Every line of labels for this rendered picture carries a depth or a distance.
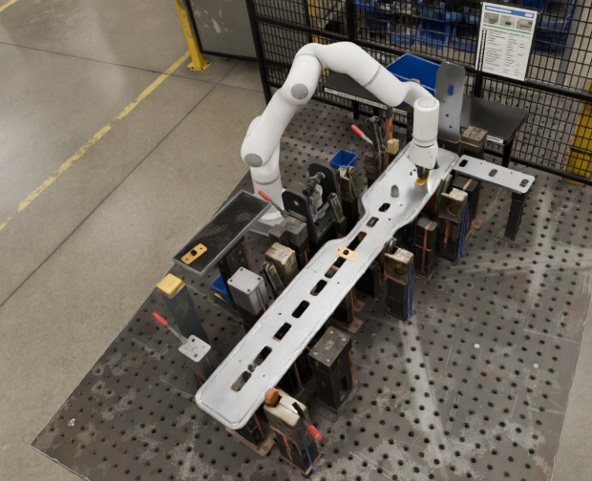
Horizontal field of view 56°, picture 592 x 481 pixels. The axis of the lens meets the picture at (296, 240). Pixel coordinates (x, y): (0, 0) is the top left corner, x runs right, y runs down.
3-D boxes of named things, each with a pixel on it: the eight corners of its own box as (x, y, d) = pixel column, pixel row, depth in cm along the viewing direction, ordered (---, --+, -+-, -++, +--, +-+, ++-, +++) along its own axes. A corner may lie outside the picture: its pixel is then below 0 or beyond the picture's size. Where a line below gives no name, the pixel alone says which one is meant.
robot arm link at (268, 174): (248, 183, 231) (238, 139, 213) (259, 153, 242) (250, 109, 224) (276, 186, 229) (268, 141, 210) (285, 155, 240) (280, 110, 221)
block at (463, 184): (465, 244, 230) (472, 195, 210) (440, 234, 235) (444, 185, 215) (475, 229, 235) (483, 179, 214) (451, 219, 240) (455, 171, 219)
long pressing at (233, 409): (244, 440, 157) (243, 437, 156) (187, 399, 168) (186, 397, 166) (462, 156, 223) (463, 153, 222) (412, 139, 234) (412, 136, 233)
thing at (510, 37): (525, 84, 224) (540, 9, 201) (472, 71, 234) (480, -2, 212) (527, 81, 225) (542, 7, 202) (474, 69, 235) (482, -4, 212)
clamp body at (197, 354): (223, 420, 193) (196, 368, 166) (200, 403, 198) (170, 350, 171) (241, 398, 197) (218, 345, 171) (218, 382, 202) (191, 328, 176)
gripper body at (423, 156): (407, 139, 202) (406, 163, 210) (433, 148, 197) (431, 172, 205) (416, 128, 206) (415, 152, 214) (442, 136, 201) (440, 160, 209)
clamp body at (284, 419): (310, 482, 175) (295, 435, 148) (273, 456, 182) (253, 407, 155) (329, 454, 180) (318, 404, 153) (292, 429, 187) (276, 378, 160)
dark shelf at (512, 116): (507, 146, 222) (508, 140, 220) (321, 91, 265) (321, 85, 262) (528, 115, 233) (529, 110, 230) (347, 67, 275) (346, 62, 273)
